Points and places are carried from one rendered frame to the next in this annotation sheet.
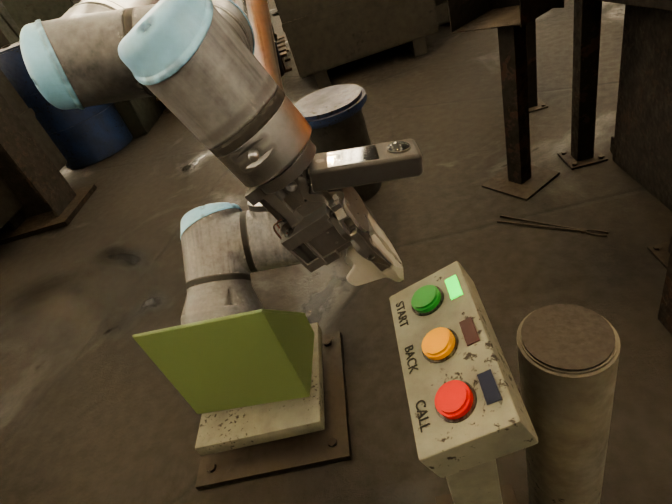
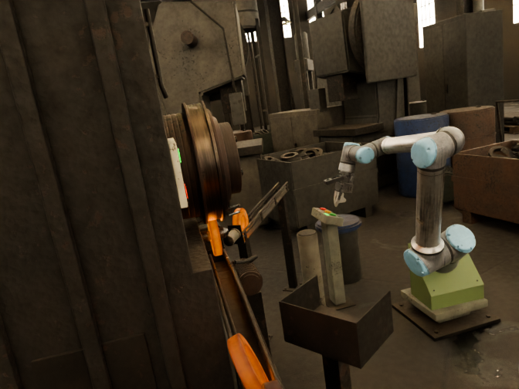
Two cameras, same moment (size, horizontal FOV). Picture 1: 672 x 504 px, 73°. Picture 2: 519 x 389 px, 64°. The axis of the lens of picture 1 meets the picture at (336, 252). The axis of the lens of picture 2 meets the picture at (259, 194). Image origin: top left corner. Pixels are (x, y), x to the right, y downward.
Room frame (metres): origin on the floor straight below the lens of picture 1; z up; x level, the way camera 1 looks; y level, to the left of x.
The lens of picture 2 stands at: (2.43, -1.33, 1.32)
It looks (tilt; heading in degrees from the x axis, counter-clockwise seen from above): 13 degrees down; 158
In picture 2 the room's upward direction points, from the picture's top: 9 degrees counter-clockwise
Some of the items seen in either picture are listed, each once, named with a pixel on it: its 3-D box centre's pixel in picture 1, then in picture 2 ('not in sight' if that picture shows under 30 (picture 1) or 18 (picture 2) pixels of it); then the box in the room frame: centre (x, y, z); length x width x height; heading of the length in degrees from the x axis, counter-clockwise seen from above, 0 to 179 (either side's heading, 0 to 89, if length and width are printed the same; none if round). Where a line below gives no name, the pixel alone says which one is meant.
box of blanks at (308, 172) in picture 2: not in sight; (313, 184); (-1.30, 0.79, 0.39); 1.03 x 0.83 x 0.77; 94
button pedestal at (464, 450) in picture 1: (468, 465); (332, 257); (0.34, -0.08, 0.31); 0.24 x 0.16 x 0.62; 169
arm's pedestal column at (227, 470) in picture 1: (272, 396); (442, 307); (0.83, 0.30, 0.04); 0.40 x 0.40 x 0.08; 81
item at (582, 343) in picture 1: (564, 438); (311, 272); (0.35, -0.24, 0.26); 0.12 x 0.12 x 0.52
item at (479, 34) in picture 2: not in sight; (462, 93); (-1.92, 3.70, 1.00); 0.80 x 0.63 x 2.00; 174
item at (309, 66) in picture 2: not in sight; (306, 90); (-6.93, 4.12, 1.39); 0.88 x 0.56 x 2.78; 139
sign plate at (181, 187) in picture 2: not in sight; (177, 170); (1.19, -1.09, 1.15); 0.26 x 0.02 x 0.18; 169
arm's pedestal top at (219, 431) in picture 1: (264, 383); (442, 298); (0.83, 0.30, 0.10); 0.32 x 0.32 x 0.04; 81
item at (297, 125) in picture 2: not in sight; (307, 147); (-2.82, 1.63, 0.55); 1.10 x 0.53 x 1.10; 9
